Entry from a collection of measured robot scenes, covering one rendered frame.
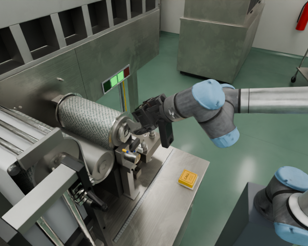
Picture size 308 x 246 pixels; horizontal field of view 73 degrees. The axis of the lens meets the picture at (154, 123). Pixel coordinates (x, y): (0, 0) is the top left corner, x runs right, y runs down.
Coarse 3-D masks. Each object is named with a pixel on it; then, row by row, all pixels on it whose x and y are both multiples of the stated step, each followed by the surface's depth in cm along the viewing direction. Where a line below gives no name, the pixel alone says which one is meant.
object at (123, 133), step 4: (124, 124) 73; (120, 128) 72; (124, 128) 72; (128, 128) 75; (120, 132) 72; (124, 132) 74; (128, 132) 76; (116, 136) 73; (120, 136) 72; (124, 136) 75; (128, 136) 77; (120, 140) 73; (124, 140) 75
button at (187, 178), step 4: (184, 172) 101; (188, 172) 101; (192, 172) 101; (180, 176) 99; (184, 176) 99; (188, 176) 99; (192, 176) 99; (196, 176) 99; (180, 180) 98; (184, 180) 98; (188, 180) 98; (192, 180) 98; (184, 184) 98; (188, 184) 97; (192, 184) 96
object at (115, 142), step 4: (60, 112) 80; (60, 116) 81; (124, 116) 74; (120, 120) 71; (124, 120) 74; (116, 124) 70; (120, 124) 72; (116, 128) 71; (116, 132) 72; (112, 136) 71; (112, 140) 72; (116, 140) 73; (116, 144) 74
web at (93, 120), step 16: (16, 112) 60; (64, 112) 78; (80, 112) 75; (96, 112) 74; (112, 112) 74; (80, 128) 77; (96, 128) 72; (80, 144) 58; (16, 176) 53; (32, 176) 47
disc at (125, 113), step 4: (124, 112) 73; (128, 112) 75; (120, 116) 71; (128, 116) 76; (116, 120) 70; (132, 120) 80; (112, 124) 69; (112, 128) 70; (112, 132) 70; (108, 136) 69; (108, 140) 70; (112, 144) 73; (112, 148) 74; (116, 148) 76
